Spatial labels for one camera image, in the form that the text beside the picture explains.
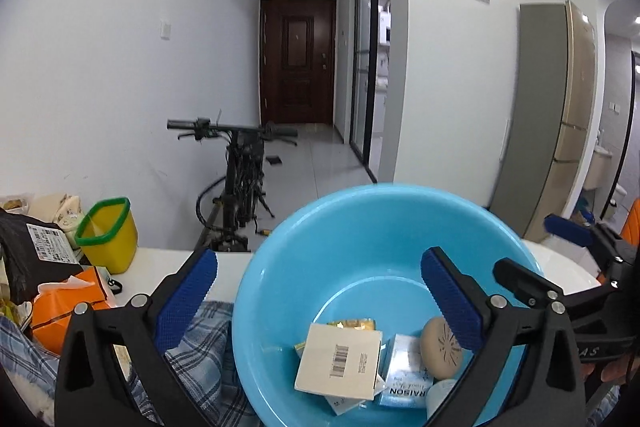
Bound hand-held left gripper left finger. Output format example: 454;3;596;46
54;248;219;427

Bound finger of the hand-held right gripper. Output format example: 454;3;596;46
492;257;564;309
544;213;598;249

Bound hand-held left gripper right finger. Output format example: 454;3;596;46
420;247;587;427

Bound tan round perforated disc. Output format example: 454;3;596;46
419;317;464;381

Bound light blue white box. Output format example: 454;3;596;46
376;333;435;409

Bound white lotion bottle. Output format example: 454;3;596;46
425;378;458;414

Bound gold blue cigarette box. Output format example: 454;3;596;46
327;317;377;333

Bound blue plastic basin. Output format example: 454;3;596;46
231;183;546;427

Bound beige box with barcode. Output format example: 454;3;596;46
294;323;384;401

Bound small white box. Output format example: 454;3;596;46
324;393;370;417

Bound yellow container with green rim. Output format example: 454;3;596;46
74;197;139;275

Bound person's right hand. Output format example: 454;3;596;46
600;349;640;383

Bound blue plaid shirt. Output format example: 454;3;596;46
0;299;261;427

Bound orange chair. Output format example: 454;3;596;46
622;198;640;253

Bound gold grey refrigerator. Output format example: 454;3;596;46
489;0;599;244

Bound orange tissue pack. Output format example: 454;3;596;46
31;266;117;355

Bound black bicycle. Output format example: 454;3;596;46
166;109;299;253

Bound white plastic bags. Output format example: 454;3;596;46
27;192;83;248

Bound black plastic bag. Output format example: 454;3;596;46
0;207;91;305

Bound black framed sliding glass door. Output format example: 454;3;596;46
348;0;392;182

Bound dark brown entrance door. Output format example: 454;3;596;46
259;0;337;126

